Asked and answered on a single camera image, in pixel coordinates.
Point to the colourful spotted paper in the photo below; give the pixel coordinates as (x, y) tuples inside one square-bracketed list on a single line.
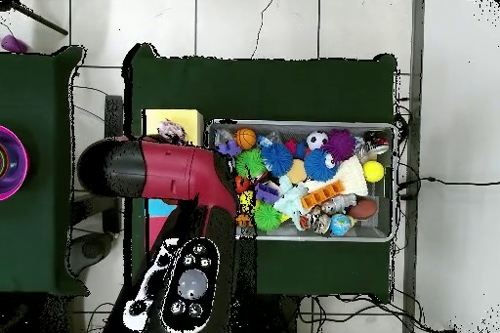
[(172, 130)]

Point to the purple and pink bowl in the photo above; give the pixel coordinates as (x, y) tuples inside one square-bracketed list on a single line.
[(19, 176)]

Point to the lavender building block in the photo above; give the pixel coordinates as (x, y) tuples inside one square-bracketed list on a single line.
[(228, 148)]

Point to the dark green table cloth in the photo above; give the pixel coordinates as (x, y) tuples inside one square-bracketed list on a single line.
[(273, 91), (39, 94)]

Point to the purple spiky ball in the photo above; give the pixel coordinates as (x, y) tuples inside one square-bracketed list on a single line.
[(339, 145)]

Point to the brown toy football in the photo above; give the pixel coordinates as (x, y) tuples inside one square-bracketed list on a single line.
[(363, 208)]

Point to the green puffer ball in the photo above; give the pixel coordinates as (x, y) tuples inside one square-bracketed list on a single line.
[(250, 163)]

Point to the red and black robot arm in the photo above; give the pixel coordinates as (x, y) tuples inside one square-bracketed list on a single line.
[(172, 173)]

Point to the wooden box with three holes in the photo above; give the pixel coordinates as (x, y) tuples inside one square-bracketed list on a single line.
[(191, 120)]

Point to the orange basketball toy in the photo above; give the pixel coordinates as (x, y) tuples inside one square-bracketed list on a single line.
[(245, 138)]

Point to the blue puffer ball with eye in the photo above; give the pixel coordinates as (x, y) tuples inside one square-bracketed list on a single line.
[(318, 167)]

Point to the long orange building block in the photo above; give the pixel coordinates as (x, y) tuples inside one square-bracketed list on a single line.
[(322, 194)]

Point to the small purple object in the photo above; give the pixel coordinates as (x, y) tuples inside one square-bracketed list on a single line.
[(13, 44)]

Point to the black tripod leg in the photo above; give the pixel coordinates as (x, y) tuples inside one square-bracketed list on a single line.
[(39, 20)]

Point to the black and white soccer ball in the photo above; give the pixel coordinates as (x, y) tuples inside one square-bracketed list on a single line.
[(316, 140)]

